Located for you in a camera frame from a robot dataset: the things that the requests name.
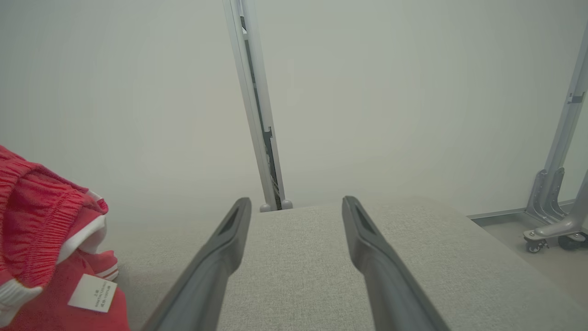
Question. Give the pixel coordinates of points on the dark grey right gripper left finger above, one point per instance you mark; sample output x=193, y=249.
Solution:
x=206, y=276

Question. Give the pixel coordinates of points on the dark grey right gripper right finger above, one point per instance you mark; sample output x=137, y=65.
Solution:
x=390, y=294

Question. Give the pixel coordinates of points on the red basketball jersey white trim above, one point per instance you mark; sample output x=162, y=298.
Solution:
x=50, y=312

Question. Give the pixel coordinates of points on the red shorts with white stripe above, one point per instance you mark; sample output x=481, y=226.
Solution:
x=36, y=216

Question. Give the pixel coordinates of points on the grey caster leg with wheels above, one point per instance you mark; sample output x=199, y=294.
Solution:
x=569, y=225

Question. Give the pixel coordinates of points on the grey metal partition post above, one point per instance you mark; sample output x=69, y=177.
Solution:
x=255, y=101

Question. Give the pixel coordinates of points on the grey metal stand post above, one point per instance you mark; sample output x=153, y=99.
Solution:
x=562, y=138

